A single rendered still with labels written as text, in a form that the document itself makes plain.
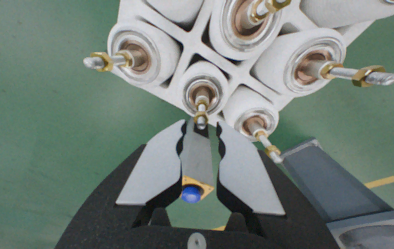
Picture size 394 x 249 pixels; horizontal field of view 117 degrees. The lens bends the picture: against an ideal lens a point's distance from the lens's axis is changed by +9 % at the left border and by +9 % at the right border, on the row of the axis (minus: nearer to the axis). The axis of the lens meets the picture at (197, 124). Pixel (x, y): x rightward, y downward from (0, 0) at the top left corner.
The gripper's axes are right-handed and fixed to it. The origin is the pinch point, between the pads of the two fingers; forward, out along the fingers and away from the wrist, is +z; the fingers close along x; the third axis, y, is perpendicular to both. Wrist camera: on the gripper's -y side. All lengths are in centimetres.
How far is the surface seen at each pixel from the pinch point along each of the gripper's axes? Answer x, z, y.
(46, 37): -52, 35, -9
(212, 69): 1.4, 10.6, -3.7
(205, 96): 0.4, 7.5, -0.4
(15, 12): -57, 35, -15
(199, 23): -1.1, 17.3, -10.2
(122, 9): -14.6, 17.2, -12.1
